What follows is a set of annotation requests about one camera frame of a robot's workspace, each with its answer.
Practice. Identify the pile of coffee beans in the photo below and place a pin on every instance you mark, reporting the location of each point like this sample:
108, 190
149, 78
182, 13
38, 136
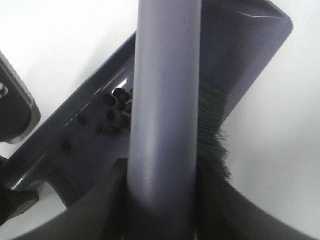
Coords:
120, 112

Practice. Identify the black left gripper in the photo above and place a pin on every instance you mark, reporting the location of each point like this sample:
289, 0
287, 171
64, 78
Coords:
13, 202

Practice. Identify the grey plastic dustpan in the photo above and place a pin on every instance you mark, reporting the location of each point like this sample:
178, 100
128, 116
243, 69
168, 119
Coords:
72, 150

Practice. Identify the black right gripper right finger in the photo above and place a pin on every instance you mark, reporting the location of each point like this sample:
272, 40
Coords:
225, 214

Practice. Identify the grey hand brush black bristles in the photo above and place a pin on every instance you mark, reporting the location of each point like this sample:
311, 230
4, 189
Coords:
162, 165

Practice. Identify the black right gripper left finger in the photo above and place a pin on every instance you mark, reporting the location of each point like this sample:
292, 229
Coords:
98, 215

